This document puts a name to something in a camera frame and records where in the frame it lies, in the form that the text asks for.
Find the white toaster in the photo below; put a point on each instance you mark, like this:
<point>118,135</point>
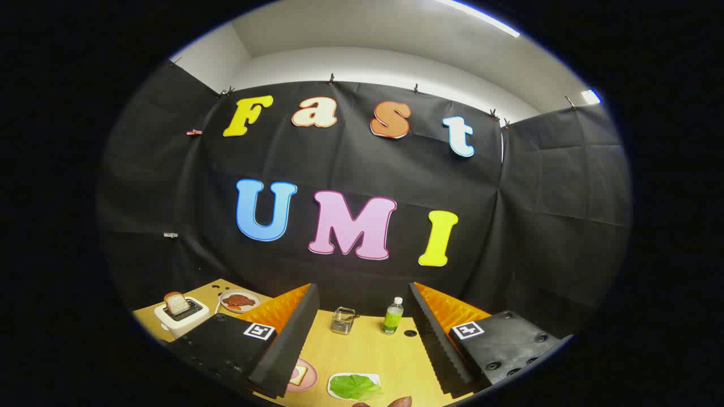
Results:
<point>181,325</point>

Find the white oval plate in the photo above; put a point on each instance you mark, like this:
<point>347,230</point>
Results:
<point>253,308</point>

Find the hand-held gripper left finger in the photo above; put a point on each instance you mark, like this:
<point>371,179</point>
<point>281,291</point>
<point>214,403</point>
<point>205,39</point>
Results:
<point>288,350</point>

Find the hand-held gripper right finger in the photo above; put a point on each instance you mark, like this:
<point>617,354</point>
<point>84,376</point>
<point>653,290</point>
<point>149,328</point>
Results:
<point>441,350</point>

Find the black backdrop cloth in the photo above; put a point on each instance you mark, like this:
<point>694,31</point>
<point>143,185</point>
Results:
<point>350,164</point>

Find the brown meat piece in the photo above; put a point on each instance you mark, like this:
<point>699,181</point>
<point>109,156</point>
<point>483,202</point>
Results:
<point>240,300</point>

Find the toasted bread slice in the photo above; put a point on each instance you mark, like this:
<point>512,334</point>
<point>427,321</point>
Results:
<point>176,304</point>

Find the green label bottle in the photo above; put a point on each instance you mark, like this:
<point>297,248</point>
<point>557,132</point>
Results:
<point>391,319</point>

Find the white bread slice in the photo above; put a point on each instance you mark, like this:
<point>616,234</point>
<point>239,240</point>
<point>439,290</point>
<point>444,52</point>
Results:
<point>298,375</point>

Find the pink round plate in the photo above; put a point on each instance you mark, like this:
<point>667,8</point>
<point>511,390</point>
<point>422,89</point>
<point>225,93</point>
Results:
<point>311,380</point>

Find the white square plate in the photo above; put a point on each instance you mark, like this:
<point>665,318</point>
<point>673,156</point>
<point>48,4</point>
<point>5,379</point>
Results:
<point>370,376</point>

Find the green lettuce leaf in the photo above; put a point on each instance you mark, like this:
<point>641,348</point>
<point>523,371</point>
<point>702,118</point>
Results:
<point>353,387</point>

